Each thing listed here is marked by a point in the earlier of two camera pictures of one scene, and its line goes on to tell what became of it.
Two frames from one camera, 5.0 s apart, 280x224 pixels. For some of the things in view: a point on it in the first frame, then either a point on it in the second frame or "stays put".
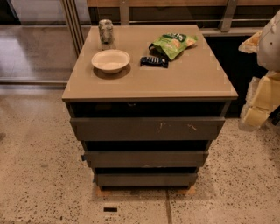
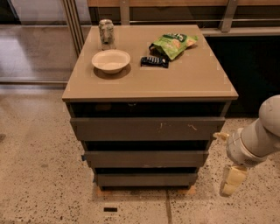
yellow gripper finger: x=250 y=45 to x=222 y=136
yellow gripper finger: x=255 y=115 to x=233 y=178
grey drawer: x=145 y=158 stays put
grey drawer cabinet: x=146 y=101 stays put
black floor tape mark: x=109 y=209 stays put
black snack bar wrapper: x=151 y=60 stays put
